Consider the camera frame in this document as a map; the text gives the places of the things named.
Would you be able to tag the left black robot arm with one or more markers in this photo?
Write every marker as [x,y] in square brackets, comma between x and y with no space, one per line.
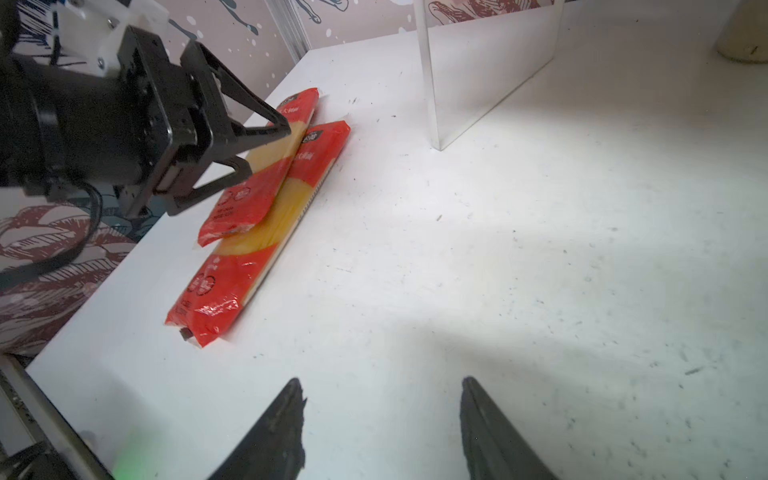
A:
[109,107]

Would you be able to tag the red spaghetti box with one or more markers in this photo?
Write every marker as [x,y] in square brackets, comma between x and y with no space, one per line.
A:
[231,275]
[246,204]

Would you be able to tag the glass spice jar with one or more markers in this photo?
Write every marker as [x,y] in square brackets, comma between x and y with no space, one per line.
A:
[744,36]

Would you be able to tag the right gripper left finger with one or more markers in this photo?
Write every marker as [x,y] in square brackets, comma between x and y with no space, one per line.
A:
[272,449]

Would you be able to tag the wooden two-tier shelf rack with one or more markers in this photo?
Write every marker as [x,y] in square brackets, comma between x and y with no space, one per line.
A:
[476,53]

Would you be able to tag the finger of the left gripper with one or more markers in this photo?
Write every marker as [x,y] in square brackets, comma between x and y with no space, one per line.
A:
[180,189]
[213,85]

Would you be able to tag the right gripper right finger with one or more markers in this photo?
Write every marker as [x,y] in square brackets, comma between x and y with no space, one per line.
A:
[492,447]

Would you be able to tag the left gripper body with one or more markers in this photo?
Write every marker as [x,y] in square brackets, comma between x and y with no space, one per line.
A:
[165,123]

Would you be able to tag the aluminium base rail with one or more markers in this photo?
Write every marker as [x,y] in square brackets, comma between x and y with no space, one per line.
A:
[36,441]

